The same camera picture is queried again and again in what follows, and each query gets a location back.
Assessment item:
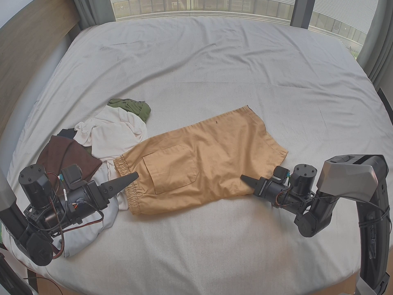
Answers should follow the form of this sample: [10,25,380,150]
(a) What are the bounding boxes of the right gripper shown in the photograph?
[252,177,291,203]

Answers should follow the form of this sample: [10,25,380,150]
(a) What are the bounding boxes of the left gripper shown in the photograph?
[63,180,111,219]

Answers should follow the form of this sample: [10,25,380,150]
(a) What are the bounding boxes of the tan shorts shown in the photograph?
[114,105,289,216]

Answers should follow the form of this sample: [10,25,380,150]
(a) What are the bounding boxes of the brown garment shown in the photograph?
[37,135,103,184]

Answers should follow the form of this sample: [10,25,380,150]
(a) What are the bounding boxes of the black garment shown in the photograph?
[57,128,77,141]

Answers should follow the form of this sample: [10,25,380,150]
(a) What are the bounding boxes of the cream white garment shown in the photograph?
[74,106,148,211]

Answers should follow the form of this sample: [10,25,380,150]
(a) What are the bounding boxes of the olive green garment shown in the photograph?
[107,98,152,124]

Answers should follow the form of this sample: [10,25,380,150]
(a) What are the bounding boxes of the bed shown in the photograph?
[0,0,393,295]

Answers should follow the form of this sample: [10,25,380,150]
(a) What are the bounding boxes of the window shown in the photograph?
[103,0,378,59]

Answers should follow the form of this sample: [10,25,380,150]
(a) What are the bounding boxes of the grey-green curtain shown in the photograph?
[66,0,117,30]
[358,0,393,85]

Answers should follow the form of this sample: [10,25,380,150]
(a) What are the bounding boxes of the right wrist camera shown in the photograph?
[273,166,290,182]

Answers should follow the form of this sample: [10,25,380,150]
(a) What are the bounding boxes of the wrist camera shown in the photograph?
[60,164,84,190]
[273,166,290,182]

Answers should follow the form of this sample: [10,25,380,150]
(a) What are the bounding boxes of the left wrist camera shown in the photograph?
[60,164,84,190]

